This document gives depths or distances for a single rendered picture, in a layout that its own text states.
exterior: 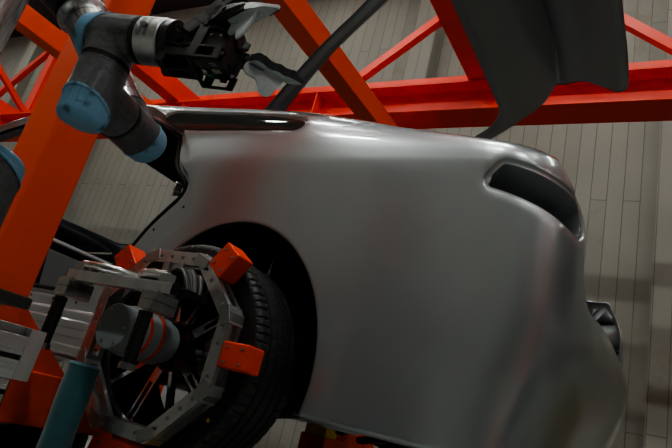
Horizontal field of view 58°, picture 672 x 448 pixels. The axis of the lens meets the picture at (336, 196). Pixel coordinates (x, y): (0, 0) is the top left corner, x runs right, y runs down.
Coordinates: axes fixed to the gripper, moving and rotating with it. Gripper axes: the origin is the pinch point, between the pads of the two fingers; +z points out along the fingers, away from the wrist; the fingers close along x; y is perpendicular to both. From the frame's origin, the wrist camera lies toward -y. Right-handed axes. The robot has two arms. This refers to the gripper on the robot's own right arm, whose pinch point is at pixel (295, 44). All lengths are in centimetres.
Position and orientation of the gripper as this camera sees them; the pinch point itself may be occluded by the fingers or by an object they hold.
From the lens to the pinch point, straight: 90.6
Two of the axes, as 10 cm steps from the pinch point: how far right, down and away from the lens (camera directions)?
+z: 9.5, 1.6, -2.8
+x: -1.7, -5.2, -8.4
